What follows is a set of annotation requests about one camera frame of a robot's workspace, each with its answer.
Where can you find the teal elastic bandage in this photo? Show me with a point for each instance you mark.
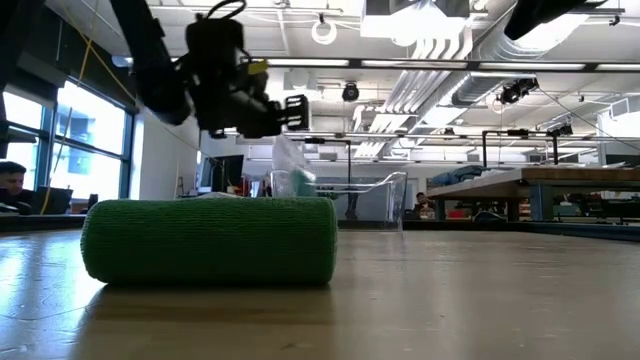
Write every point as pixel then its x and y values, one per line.
pixel 304 184

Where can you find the grass green elastic bandage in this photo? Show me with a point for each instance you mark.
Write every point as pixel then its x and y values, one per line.
pixel 210 240

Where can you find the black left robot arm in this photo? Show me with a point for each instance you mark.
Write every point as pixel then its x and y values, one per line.
pixel 155 75

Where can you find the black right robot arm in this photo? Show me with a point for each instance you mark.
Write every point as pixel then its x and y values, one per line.
pixel 540 15

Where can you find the clear plastic bin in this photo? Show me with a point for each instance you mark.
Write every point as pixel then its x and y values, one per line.
pixel 397 200

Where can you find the white ceiling air unit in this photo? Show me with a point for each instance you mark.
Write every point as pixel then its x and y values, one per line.
pixel 415 25

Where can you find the person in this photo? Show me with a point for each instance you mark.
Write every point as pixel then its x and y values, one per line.
pixel 12 181
pixel 424 202

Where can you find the blue cloth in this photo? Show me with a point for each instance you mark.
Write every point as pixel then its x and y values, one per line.
pixel 457 176

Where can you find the black laptop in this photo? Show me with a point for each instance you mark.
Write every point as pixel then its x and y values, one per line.
pixel 55 200

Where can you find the black ceiling spotlight cluster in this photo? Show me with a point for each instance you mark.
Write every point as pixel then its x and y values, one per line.
pixel 515 91

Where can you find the wooden workbench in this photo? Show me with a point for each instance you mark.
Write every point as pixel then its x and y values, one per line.
pixel 575 177

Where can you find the round black ceiling camera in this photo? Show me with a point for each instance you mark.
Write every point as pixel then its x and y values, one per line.
pixel 350 93

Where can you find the black camera rig frame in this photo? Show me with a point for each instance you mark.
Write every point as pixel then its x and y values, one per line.
pixel 348 165
pixel 520 133

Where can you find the silver ventilation duct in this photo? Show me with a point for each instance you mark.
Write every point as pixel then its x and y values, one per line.
pixel 500 47

